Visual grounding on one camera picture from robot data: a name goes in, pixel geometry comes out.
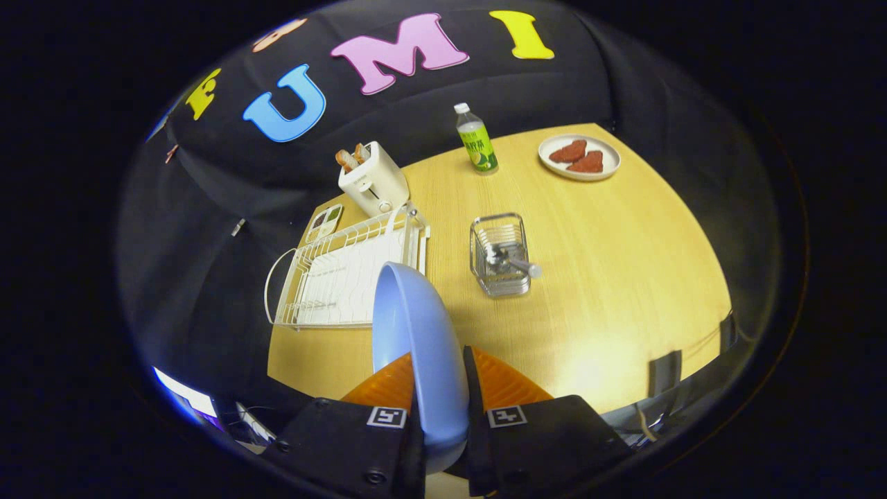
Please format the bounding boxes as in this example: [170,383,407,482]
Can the computer monitor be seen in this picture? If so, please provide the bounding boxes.
[152,366,220,421]

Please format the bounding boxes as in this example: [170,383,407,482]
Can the blue plate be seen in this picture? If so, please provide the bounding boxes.
[371,261,471,476]

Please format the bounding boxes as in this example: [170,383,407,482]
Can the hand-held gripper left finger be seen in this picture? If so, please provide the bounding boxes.
[267,352,428,499]

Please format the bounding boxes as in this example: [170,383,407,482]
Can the red meat slice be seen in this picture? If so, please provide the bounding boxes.
[549,139,588,165]
[567,150,605,174]

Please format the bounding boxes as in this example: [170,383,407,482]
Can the white wire dish rack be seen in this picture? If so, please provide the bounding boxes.
[264,204,431,331]

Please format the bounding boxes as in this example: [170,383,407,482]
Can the white toaster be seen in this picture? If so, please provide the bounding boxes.
[337,141,411,218]

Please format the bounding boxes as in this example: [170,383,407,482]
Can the metal wire basket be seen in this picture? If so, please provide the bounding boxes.
[469,212,543,298]

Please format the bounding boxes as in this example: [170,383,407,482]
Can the divided seasoning tray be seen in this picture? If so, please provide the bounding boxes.
[306,203,344,245]

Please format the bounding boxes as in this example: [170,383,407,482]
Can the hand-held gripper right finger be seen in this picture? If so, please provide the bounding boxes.
[462,345,633,498]

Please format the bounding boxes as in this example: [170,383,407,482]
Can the metal spoon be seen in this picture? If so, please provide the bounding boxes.
[485,243,543,279]

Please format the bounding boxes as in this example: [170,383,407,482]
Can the green tea bottle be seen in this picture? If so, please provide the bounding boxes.
[454,103,500,176]

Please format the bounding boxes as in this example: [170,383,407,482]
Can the white plate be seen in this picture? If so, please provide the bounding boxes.
[538,133,622,183]

